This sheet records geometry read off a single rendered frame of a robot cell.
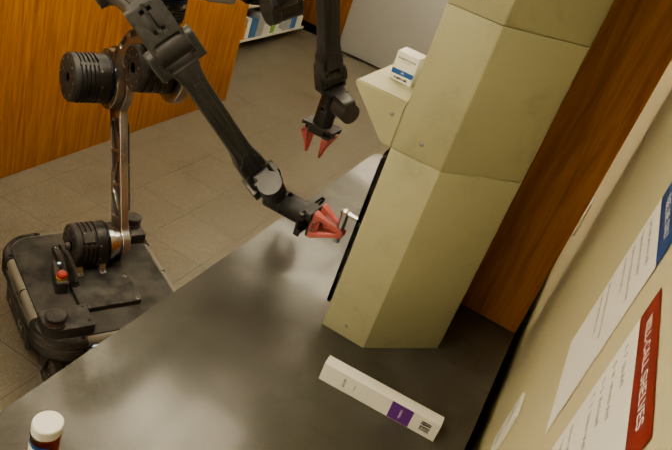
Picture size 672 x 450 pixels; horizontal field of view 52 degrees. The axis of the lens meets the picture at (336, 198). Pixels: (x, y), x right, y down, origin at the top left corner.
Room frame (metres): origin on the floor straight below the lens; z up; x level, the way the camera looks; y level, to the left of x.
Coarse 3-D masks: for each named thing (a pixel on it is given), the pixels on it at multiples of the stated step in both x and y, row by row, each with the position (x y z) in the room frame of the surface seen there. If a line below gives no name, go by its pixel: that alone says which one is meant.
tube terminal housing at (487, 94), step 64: (448, 64) 1.25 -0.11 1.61; (512, 64) 1.26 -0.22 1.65; (576, 64) 1.32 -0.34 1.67; (448, 128) 1.24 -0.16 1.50; (512, 128) 1.29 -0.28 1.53; (384, 192) 1.26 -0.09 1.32; (448, 192) 1.25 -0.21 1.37; (512, 192) 1.32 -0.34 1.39; (384, 256) 1.24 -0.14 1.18; (448, 256) 1.28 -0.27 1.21; (384, 320) 1.24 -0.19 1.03; (448, 320) 1.32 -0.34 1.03
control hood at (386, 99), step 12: (384, 72) 1.40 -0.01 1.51; (360, 84) 1.30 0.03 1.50; (372, 84) 1.30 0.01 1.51; (384, 84) 1.32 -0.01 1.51; (396, 84) 1.35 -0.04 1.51; (372, 96) 1.29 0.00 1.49; (384, 96) 1.28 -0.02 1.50; (396, 96) 1.28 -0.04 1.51; (408, 96) 1.30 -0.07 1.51; (372, 108) 1.28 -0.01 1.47; (384, 108) 1.28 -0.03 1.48; (396, 108) 1.27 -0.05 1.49; (372, 120) 1.28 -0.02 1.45; (384, 120) 1.27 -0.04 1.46; (396, 120) 1.27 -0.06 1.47; (384, 132) 1.27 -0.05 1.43; (396, 132) 1.27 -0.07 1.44
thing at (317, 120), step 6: (318, 108) 1.78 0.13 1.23; (312, 114) 1.84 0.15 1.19; (318, 114) 1.78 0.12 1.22; (324, 114) 1.77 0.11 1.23; (330, 114) 1.77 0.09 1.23; (306, 120) 1.78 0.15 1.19; (312, 120) 1.80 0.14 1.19; (318, 120) 1.77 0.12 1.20; (324, 120) 1.77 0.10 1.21; (330, 120) 1.78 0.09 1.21; (318, 126) 1.77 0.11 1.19; (324, 126) 1.77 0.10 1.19; (330, 126) 1.78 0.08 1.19; (336, 126) 1.81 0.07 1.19; (324, 132) 1.77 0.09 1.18; (330, 132) 1.76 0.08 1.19; (336, 132) 1.78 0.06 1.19
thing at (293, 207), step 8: (288, 200) 1.36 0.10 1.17; (296, 200) 1.36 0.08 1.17; (304, 200) 1.37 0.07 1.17; (320, 200) 1.39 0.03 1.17; (280, 208) 1.35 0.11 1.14; (288, 208) 1.35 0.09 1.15; (296, 208) 1.34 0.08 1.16; (304, 208) 1.33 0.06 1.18; (288, 216) 1.35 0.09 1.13; (296, 216) 1.34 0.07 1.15; (304, 216) 1.32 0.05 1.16; (296, 224) 1.31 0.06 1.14; (304, 224) 1.35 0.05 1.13; (296, 232) 1.31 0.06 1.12
